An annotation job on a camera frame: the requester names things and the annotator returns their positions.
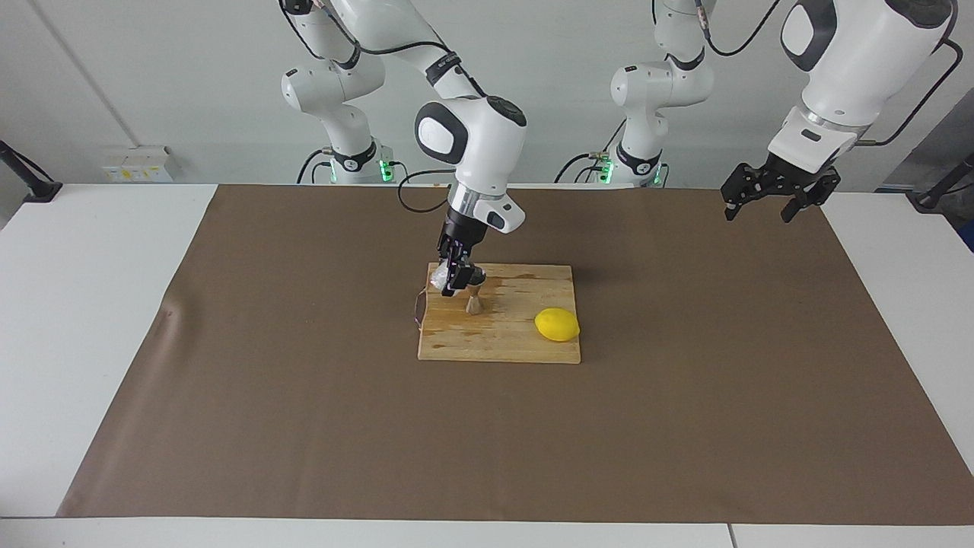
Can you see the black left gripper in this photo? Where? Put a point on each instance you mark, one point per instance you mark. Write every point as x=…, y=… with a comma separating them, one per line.
x=791, y=181

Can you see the brown paper table mat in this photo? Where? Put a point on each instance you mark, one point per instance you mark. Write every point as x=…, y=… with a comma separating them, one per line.
x=685, y=418

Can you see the white wall outlet box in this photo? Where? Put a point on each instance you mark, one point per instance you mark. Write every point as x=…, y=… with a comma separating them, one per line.
x=137, y=164

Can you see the clear crinkled plastic cup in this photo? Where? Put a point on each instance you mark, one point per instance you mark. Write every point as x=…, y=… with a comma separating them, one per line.
x=437, y=280

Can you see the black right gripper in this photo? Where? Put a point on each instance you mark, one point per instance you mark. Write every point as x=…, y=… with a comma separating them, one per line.
x=460, y=240

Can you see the wooden cutting board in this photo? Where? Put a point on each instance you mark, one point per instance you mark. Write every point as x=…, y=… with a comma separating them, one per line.
x=510, y=342

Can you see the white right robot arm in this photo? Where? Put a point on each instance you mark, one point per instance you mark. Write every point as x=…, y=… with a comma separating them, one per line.
x=472, y=152

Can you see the black camera stand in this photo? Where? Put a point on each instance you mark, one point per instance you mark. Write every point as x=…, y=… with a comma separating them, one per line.
x=42, y=190
x=932, y=199

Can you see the yellow lemon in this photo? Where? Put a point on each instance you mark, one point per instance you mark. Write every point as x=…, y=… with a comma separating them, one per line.
x=557, y=325

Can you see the steel double jigger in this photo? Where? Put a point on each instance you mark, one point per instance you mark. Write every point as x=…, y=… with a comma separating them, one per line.
x=474, y=306

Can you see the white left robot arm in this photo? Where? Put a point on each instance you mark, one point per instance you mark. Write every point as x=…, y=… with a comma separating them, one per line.
x=852, y=68

